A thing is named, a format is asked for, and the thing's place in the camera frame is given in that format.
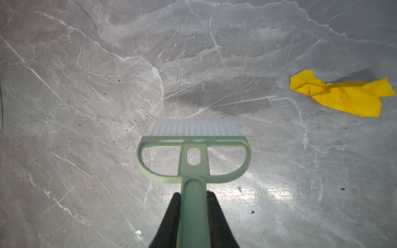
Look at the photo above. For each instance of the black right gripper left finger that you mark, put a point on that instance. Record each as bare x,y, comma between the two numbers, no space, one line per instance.
166,236

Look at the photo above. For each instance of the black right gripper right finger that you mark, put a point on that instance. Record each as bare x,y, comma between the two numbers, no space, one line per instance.
220,233

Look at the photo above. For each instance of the green hand brush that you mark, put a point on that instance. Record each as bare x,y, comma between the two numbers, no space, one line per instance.
193,137

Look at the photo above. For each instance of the yellow paper scrap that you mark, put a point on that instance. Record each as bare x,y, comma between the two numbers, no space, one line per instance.
358,98

